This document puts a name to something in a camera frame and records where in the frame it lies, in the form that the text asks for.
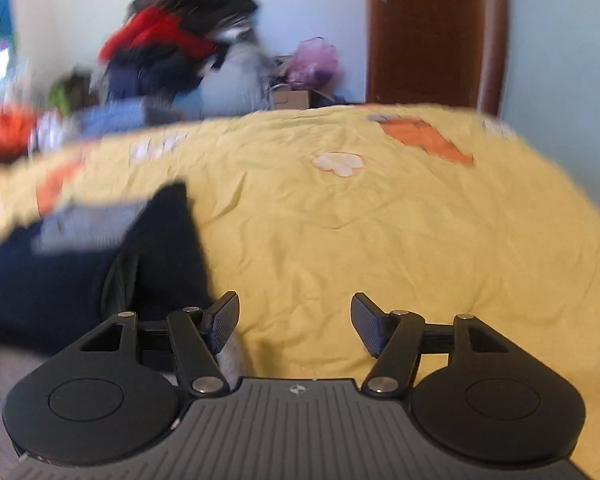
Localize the light blue towel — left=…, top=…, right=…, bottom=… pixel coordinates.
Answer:
left=75, top=97, right=183, bottom=137

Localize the grey cloth bundle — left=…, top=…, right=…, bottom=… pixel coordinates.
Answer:
left=197, top=40, right=278, bottom=113

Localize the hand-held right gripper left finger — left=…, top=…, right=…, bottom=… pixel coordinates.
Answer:
left=80, top=291, right=241, bottom=398

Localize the white and black crumpled cloth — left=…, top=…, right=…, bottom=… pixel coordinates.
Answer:
left=30, top=109, right=78, bottom=152

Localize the pile of clothes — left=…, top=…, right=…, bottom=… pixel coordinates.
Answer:
left=97, top=0, right=261, bottom=106

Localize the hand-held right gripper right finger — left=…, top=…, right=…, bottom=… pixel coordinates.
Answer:
left=351, top=292, right=520, bottom=398

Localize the yellow printed blanket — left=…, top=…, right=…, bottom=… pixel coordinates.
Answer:
left=0, top=102, right=600, bottom=480

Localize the pink plastic bag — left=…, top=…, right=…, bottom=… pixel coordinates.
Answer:
left=284, top=36, right=341, bottom=90

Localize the cardboard box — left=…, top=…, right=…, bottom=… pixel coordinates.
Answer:
left=272, top=87, right=312, bottom=111

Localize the brown wooden door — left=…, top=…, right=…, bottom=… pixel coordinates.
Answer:
left=365, top=0, right=511, bottom=117

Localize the grey and navy sweater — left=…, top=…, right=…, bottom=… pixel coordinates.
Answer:
left=0, top=182, right=248, bottom=461

